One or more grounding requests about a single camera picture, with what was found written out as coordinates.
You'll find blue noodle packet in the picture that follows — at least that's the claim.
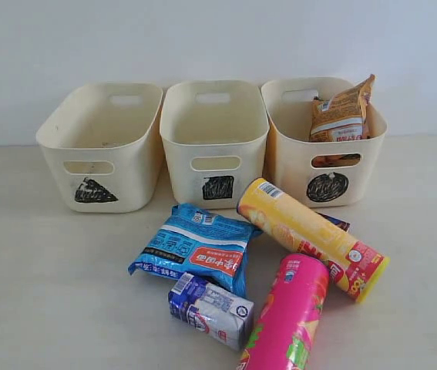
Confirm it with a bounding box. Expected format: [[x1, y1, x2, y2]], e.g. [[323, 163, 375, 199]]
[[128, 203, 261, 298]]

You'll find blue white milk carton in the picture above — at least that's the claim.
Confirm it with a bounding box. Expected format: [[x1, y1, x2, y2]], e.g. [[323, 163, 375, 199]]
[[168, 273, 254, 351]]

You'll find orange noodle packet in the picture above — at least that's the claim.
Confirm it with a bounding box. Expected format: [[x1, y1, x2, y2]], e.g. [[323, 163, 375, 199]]
[[309, 74, 375, 143]]

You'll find yellow Lays chips can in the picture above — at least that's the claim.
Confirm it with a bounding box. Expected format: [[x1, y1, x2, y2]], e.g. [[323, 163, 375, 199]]
[[237, 177, 390, 303]]

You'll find pink Lays chips can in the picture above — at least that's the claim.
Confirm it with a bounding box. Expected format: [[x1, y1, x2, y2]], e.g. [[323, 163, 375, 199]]
[[237, 254, 329, 369]]

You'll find cream bin square mark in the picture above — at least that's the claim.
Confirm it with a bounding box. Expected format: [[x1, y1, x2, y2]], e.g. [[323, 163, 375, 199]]
[[160, 80, 269, 209]]

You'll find cream bin circle mark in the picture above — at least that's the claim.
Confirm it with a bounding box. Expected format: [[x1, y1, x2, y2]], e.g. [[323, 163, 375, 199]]
[[261, 77, 387, 207]]

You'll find cream bin triangle mark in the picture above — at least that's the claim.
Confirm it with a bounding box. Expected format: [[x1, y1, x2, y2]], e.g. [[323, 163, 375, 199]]
[[36, 82, 164, 213]]

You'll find purple juice carton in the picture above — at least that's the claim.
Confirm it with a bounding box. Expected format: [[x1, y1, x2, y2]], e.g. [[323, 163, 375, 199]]
[[319, 213, 351, 231]]

